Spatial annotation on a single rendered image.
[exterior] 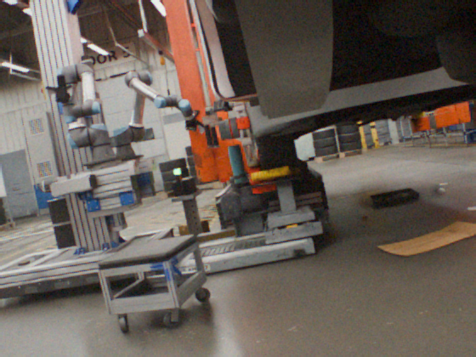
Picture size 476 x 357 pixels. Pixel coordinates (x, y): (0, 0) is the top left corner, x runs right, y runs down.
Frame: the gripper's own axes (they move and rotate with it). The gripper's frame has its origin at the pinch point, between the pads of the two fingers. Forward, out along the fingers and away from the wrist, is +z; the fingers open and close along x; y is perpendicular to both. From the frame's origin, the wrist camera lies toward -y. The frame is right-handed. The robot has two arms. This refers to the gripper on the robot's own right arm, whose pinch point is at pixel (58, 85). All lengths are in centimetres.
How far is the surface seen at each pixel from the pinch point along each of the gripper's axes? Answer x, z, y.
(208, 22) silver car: -53, 216, 32
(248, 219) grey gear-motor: -118, -97, 90
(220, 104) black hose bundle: -94, -39, 11
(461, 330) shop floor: -136, 145, 106
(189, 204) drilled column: -77, -125, 77
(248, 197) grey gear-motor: -116, -83, 73
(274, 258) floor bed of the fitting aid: -116, -16, 106
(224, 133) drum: -97, -54, 28
